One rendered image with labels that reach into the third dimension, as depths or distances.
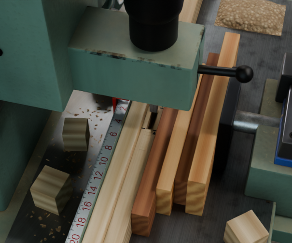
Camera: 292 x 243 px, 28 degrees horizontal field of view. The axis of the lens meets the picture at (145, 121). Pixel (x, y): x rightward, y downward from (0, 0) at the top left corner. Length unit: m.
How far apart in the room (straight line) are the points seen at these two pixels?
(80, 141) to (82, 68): 0.22
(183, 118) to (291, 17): 0.30
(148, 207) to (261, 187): 0.14
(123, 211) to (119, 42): 0.18
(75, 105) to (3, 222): 0.22
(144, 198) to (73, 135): 0.23
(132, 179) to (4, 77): 0.18
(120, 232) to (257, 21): 0.41
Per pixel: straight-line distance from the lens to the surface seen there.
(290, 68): 0.70
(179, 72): 0.60
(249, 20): 0.89
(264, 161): 0.67
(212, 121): 0.68
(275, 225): 0.73
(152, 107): 0.71
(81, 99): 0.93
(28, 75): 0.62
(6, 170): 0.79
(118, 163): 0.67
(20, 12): 0.56
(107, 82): 0.65
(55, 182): 0.79
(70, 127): 0.85
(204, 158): 0.65
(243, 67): 0.63
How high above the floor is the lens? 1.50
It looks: 52 degrees down
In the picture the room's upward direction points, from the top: 1 degrees counter-clockwise
